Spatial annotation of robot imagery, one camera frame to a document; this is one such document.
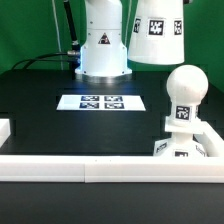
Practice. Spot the white lamp shade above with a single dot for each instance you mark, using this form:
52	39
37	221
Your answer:
158	33

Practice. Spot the white front fence wall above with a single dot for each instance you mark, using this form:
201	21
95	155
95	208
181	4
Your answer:
89	169

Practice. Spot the white lamp bulb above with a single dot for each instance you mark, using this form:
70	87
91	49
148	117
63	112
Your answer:
187	85

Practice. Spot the white marker sheet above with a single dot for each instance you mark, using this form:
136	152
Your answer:
101	103

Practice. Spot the white right fence wall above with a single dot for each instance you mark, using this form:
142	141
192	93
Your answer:
211	141

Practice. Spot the white left fence wall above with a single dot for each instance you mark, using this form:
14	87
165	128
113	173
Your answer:
4	130

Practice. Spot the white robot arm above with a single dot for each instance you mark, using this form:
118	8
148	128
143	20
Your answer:
103	57

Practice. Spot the white fence wall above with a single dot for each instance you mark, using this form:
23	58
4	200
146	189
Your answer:
4	130
211	141
89	169

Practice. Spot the white lamp base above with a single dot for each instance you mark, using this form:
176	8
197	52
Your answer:
181	142

